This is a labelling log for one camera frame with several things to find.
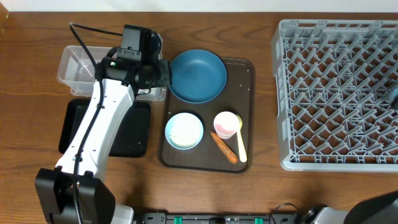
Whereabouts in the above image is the light blue cup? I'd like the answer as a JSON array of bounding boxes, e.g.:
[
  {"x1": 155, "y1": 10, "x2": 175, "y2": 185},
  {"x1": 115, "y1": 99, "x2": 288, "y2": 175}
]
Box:
[{"x1": 389, "y1": 88, "x2": 398, "y2": 111}]

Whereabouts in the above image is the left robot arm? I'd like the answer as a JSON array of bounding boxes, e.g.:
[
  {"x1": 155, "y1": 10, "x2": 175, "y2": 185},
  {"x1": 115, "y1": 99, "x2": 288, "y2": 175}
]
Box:
[{"x1": 35, "y1": 26, "x2": 172, "y2": 223}]

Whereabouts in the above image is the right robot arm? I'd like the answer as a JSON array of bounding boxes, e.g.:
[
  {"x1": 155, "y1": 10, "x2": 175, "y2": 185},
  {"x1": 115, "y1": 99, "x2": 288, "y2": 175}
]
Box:
[{"x1": 310, "y1": 191, "x2": 397, "y2": 224}]

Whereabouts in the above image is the grey dishwasher rack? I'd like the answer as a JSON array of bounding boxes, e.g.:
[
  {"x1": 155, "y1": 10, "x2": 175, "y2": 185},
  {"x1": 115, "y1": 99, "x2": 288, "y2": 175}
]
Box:
[{"x1": 271, "y1": 19, "x2": 397, "y2": 172}]

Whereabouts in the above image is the dark blue plate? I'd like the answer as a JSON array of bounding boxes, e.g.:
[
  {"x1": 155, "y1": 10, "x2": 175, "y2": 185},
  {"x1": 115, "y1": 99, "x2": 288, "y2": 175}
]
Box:
[{"x1": 169, "y1": 49, "x2": 228, "y2": 104}]

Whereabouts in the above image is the light blue rice bowl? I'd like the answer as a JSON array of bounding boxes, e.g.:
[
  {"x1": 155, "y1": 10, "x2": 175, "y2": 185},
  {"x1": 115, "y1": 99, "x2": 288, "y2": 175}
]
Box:
[{"x1": 165, "y1": 113, "x2": 204, "y2": 150}]

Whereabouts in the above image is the black tray bin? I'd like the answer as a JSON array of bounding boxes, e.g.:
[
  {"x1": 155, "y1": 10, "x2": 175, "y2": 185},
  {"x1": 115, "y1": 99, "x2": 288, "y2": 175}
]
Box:
[{"x1": 58, "y1": 98, "x2": 151, "y2": 157}]

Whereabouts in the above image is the clear plastic bin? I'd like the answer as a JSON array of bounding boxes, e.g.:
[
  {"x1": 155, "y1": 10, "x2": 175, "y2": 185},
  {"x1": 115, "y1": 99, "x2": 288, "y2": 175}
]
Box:
[{"x1": 57, "y1": 45, "x2": 167, "y2": 101}]

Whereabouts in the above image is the dark brown serving tray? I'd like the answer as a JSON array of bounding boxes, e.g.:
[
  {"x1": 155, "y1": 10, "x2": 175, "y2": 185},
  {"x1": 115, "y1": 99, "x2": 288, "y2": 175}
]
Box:
[{"x1": 158, "y1": 58, "x2": 255, "y2": 174}]

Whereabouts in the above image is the pink cup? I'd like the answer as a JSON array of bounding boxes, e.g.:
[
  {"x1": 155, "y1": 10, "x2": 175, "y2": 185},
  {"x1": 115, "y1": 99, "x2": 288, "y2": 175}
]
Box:
[{"x1": 213, "y1": 111, "x2": 240, "y2": 139}]

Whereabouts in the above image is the orange carrot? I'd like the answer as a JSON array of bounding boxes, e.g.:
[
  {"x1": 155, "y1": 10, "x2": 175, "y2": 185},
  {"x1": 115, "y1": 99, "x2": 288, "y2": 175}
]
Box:
[{"x1": 210, "y1": 131, "x2": 238, "y2": 164}]

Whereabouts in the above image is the cream plastic spoon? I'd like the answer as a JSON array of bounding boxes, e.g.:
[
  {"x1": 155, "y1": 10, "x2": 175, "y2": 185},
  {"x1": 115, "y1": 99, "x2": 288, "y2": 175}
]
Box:
[{"x1": 236, "y1": 114, "x2": 247, "y2": 162}]

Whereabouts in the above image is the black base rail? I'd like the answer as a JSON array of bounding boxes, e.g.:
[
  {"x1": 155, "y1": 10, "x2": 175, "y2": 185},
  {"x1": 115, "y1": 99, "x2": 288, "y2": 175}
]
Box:
[{"x1": 132, "y1": 212, "x2": 301, "y2": 224}]

